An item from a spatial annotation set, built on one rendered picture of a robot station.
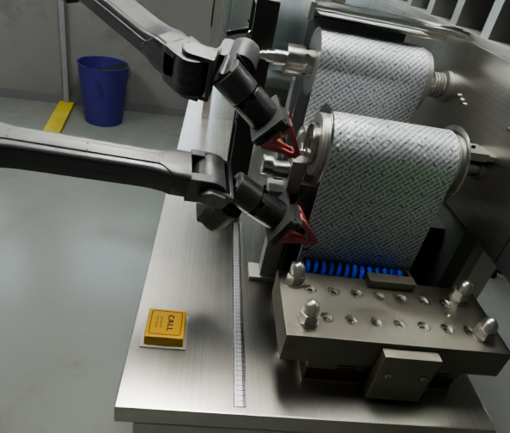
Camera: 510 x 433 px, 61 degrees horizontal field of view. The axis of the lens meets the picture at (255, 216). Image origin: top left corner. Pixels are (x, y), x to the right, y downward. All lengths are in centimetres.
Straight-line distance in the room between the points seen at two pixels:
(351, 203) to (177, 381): 44
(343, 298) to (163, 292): 37
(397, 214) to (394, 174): 9
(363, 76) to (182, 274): 57
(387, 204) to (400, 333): 23
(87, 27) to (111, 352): 287
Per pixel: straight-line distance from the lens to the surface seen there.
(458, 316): 91
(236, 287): 97
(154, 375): 81
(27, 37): 427
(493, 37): 107
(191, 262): 102
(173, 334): 83
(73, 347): 203
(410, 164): 81
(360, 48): 99
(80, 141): 71
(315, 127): 79
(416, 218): 88
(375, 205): 83
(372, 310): 82
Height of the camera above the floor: 155
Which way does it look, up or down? 32 degrees down
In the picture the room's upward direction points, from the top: 12 degrees clockwise
